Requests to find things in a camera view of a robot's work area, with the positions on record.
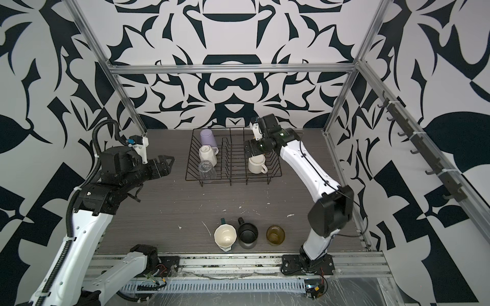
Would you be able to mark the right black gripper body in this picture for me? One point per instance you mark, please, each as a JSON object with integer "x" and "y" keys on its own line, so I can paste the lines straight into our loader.
{"x": 257, "y": 146}

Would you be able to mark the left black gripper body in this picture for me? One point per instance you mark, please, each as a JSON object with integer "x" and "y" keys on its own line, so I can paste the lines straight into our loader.
{"x": 143, "y": 174}

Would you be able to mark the red and white mug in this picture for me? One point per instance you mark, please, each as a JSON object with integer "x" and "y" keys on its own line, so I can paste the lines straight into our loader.
{"x": 256, "y": 164}

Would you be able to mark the black wire dish rack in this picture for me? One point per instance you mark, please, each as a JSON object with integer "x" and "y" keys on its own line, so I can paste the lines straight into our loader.
{"x": 232, "y": 166}

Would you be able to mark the clear glass cup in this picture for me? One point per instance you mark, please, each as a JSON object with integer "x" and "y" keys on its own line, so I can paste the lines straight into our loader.
{"x": 207, "y": 172}

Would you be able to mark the white ceramic mug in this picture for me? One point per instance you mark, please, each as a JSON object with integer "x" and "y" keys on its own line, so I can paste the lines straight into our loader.
{"x": 208, "y": 153}

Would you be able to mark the lavender plastic cup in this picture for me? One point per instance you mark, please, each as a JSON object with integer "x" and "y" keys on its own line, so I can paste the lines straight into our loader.
{"x": 207, "y": 138}

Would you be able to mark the black mug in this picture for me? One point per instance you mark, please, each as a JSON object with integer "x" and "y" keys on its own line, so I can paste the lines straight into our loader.
{"x": 247, "y": 234}

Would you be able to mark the cream mug green handle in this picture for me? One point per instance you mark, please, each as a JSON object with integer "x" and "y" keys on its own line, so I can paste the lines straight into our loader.
{"x": 225, "y": 236}

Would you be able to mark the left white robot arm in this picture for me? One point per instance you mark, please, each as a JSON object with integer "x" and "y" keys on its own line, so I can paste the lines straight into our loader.
{"x": 121, "y": 166}

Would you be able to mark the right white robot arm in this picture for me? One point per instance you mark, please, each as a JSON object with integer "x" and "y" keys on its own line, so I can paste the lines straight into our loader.
{"x": 333, "y": 204}

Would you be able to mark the olive green glass cup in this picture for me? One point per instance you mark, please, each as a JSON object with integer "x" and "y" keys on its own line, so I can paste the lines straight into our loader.
{"x": 275, "y": 235}

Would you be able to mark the small green circuit board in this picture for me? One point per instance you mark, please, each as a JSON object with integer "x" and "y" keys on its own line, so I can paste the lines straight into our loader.
{"x": 315, "y": 288}

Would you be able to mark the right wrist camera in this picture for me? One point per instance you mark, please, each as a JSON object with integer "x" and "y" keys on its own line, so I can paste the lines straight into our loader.
{"x": 255, "y": 128}

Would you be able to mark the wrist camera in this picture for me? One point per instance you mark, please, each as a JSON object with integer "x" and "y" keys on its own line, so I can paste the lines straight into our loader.
{"x": 140, "y": 144}
{"x": 255, "y": 128}

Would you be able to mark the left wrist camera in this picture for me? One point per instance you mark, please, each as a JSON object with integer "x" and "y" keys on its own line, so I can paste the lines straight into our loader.
{"x": 140, "y": 144}

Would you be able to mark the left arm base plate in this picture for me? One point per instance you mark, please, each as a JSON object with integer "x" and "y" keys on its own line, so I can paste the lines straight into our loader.
{"x": 166, "y": 266}

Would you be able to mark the white slotted cable duct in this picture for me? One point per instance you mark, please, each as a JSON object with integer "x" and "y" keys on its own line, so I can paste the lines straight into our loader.
{"x": 222, "y": 286}

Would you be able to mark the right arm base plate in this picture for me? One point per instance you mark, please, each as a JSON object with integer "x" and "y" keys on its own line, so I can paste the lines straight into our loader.
{"x": 300, "y": 264}

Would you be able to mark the wall hook rail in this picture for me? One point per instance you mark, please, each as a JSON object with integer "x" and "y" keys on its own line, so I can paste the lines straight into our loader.
{"x": 448, "y": 174}

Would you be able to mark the aluminium frame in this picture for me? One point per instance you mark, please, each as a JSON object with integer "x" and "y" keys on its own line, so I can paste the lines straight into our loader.
{"x": 475, "y": 207}

